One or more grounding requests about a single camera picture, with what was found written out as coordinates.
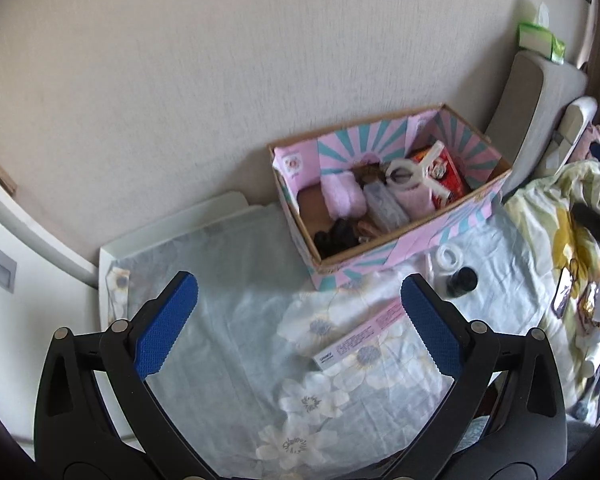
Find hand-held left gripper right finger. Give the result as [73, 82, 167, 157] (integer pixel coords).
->
[380, 274, 568, 480]

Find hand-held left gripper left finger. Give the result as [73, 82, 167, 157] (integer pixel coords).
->
[32, 271, 221, 480]

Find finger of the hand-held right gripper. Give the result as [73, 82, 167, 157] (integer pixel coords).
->
[572, 202, 600, 247]

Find pink striped cardboard box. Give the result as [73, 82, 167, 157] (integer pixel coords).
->
[267, 103, 513, 292]

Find clear plastic box blue label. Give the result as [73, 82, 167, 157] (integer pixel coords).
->
[362, 180, 411, 231]

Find black bottle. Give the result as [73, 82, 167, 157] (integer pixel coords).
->
[447, 267, 479, 299]

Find floral blanket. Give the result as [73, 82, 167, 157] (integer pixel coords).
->
[502, 157, 600, 421]

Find floral tablecloth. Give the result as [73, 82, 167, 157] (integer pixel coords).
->
[107, 200, 556, 480]

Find clear tape roll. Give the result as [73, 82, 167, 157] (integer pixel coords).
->
[436, 246, 464, 274]

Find long pink carton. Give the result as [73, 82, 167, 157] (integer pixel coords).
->
[313, 299, 411, 373]

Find silver foil packet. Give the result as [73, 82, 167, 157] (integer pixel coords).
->
[554, 260, 577, 319]

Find gold foil packet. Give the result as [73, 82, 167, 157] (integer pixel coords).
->
[581, 282, 600, 329]

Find pink cloth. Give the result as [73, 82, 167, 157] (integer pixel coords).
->
[580, 125, 600, 159]

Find white cushion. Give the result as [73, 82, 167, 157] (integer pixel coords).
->
[545, 96, 599, 171]

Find black object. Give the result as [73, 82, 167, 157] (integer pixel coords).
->
[314, 220, 362, 261]

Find grey cushion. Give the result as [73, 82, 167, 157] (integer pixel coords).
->
[482, 52, 588, 178]

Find red snack packet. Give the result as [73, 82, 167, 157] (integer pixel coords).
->
[410, 145, 472, 211]

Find dark brown object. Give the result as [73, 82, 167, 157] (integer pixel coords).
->
[355, 162, 387, 187]

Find white cabinet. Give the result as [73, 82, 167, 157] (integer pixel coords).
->
[0, 160, 106, 443]

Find green tissue box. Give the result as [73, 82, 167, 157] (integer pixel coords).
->
[517, 2, 567, 66]

